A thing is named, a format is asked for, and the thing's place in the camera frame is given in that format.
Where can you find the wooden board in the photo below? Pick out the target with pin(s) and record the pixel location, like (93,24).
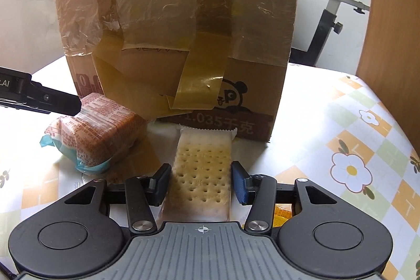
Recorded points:
(393,37)

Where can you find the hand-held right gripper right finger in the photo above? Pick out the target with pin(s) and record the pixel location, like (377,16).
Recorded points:
(239,183)

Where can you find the clear cracker packet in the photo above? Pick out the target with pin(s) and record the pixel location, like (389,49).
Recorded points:
(200,168)

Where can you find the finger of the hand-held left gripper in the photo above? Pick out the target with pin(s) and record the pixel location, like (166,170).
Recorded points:
(55,101)

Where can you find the taped cardboard box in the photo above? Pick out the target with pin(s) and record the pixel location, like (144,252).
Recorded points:
(177,21)

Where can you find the orange snack packet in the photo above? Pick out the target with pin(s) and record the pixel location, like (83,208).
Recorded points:
(283,212)

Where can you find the brown bread packet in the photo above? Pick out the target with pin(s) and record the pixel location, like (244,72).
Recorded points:
(105,132)

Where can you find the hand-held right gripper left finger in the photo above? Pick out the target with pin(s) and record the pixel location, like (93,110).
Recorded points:
(162,185)

